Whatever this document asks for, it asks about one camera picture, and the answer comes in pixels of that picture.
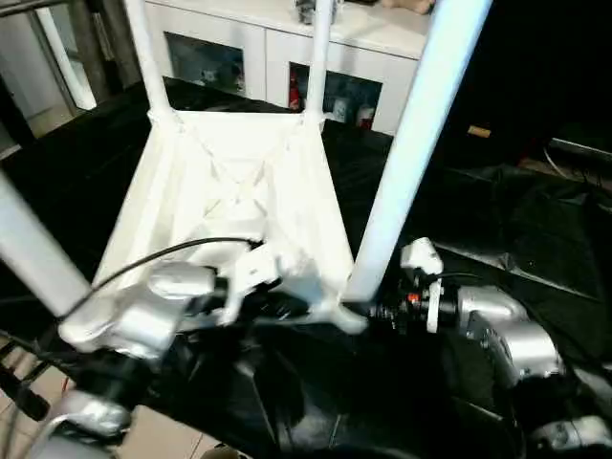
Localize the white plastic table top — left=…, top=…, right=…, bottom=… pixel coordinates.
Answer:
left=57, top=108, right=369, bottom=350

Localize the white plastic table leg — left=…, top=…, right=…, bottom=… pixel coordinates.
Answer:
left=0, top=170, right=94, bottom=318
left=303, top=0, right=338, bottom=130
left=122, top=0, right=181, bottom=127
left=337, top=0, right=495, bottom=309

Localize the black plastic mat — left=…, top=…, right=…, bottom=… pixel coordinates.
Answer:
left=0, top=76, right=612, bottom=459

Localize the white glass-door cabinet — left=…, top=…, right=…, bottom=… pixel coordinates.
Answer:
left=143, top=0, right=433, bottom=135

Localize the black metal stand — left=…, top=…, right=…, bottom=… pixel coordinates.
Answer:
left=0, top=330, right=51, bottom=422

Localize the tan plush toy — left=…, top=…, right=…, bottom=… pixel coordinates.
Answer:
left=382, top=0, right=436, bottom=15

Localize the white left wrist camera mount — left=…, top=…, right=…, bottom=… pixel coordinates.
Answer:
left=225, top=244, right=288, bottom=326

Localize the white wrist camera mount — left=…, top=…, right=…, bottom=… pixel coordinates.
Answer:
left=225, top=244, right=288, bottom=326
left=400, top=237, right=446, bottom=334

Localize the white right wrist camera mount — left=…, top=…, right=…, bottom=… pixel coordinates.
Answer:
left=400, top=237, right=446, bottom=334

